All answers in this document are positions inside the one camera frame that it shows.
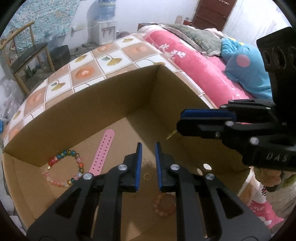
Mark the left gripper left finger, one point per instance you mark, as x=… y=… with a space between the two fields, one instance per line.
x=91 y=208

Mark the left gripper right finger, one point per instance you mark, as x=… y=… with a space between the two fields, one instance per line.
x=206 y=208

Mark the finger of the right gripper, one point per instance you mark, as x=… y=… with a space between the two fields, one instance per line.
x=208 y=113
x=204 y=128

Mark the pink strap smartwatch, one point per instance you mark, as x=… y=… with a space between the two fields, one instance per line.
x=101 y=153

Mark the person right hand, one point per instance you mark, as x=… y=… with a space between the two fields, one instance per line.
x=269 y=178

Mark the pink floral blanket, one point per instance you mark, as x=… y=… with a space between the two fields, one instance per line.
x=207 y=72

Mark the blue pillow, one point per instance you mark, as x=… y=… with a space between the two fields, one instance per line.
x=244 y=65

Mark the brown cardboard box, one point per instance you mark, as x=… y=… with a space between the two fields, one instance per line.
x=141 y=106

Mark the grey patterned pillow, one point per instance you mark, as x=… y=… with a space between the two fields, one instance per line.
x=203 y=41

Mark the dark wooden door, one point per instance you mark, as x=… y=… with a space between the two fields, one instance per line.
x=212 y=13

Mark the white water dispenser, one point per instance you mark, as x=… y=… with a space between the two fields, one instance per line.
x=104 y=32

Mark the blue water jug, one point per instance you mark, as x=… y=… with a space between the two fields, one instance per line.
x=106 y=10

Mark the black trash bin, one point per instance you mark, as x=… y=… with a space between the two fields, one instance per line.
x=60 y=54

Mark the wooden chair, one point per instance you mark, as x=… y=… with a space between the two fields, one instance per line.
x=27 y=56

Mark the blue floral cloth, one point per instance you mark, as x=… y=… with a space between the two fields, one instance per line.
x=50 y=16

